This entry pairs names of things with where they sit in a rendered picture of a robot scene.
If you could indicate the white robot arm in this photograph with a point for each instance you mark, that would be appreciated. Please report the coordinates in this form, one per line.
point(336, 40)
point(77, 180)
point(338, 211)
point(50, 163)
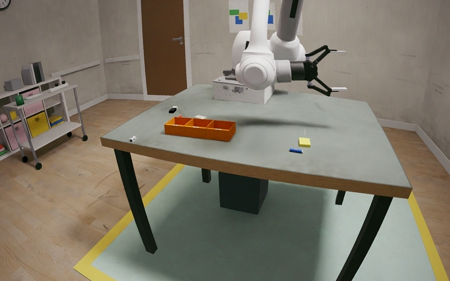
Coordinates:
point(257, 62)

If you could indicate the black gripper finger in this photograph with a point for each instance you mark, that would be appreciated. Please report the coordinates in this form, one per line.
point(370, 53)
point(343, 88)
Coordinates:
point(327, 50)
point(329, 90)

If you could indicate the orange three-compartment tray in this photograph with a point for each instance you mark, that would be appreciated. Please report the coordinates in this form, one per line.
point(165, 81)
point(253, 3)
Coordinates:
point(202, 128)

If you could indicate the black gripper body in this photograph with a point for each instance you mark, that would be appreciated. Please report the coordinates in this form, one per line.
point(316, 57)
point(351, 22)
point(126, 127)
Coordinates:
point(300, 70)

